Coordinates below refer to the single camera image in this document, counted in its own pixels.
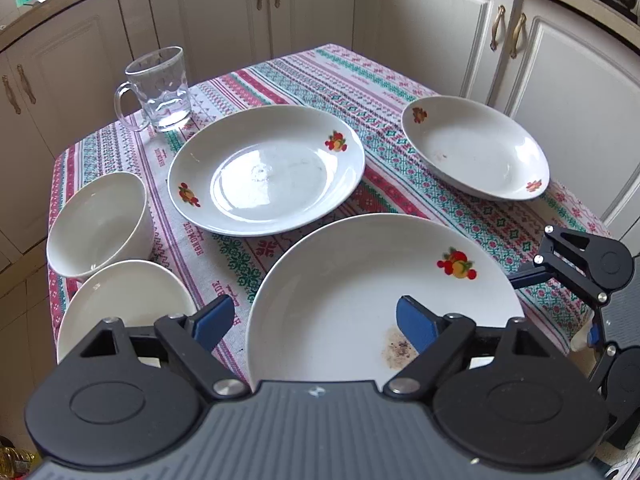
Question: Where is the patterned striped tablecloth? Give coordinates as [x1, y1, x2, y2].
[47, 44, 613, 386]

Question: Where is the clear glass mug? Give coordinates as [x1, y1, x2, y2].
[114, 46, 193, 133]

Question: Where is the white fruit-print deep plate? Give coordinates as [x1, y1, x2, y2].
[246, 213, 526, 396]
[401, 95, 551, 202]

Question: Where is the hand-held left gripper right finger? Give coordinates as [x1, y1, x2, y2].
[382, 296, 573, 396]

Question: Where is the white ceramic bowl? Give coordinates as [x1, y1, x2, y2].
[46, 171, 153, 282]

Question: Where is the cooking oil bottle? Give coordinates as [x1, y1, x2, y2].
[0, 437, 37, 477]

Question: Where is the small plain white plate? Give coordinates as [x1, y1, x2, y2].
[56, 259, 198, 367]

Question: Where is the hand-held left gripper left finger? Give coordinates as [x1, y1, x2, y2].
[75, 295, 249, 401]

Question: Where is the beige kitchen cabinet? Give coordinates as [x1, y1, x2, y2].
[0, 0, 640, 271]

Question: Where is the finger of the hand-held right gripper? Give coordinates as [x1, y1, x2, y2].
[587, 310, 621, 396]
[509, 226, 613, 308]

